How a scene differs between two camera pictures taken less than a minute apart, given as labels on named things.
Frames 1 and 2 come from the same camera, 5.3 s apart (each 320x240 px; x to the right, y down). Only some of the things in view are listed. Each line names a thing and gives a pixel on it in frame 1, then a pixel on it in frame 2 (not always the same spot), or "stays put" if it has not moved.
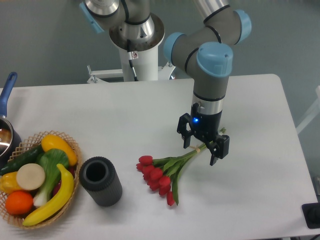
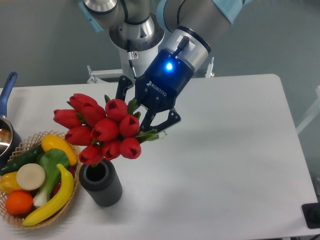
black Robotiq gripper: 205,126 to 157,90
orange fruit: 19,202 stays put
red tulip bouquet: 161,173 to 106,131
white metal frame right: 314,112 stays put
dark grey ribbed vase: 100,181 stays put
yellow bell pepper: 8,183 stays put
